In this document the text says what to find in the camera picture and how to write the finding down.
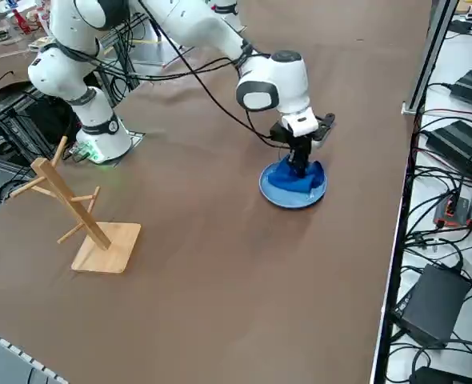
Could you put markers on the grey device with ribbed edge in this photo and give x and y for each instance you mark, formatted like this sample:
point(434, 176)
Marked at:
point(4, 360)

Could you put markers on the aluminium camera post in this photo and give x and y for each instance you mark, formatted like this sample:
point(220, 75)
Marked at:
point(428, 60)

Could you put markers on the black power supply box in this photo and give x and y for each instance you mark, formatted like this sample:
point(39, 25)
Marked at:
point(432, 304)

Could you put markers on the red clamp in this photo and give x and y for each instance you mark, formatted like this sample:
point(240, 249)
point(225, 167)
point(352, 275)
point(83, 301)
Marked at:
point(22, 22)

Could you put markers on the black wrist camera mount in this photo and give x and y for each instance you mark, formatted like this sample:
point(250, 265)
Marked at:
point(326, 124)

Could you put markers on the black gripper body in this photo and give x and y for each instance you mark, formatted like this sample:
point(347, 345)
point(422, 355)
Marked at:
point(296, 141)

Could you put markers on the metal base plate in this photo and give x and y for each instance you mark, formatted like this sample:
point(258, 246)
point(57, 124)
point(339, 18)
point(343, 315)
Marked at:
point(136, 138)

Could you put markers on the light blue plastic plate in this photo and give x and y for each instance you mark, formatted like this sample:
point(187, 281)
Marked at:
point(288, 200)

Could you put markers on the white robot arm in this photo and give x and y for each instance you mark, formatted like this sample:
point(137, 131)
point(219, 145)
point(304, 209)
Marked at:
point(230, 16)
point(284, 80)

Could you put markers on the wooden cup rack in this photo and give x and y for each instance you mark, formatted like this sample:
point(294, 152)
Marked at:
point(112, 248)

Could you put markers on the large black power adapter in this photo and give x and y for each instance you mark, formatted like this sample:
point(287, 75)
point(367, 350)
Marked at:
point(464, 148)

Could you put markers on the blue cloth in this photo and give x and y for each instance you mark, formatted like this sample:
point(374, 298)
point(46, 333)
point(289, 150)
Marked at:
point(288, 182)

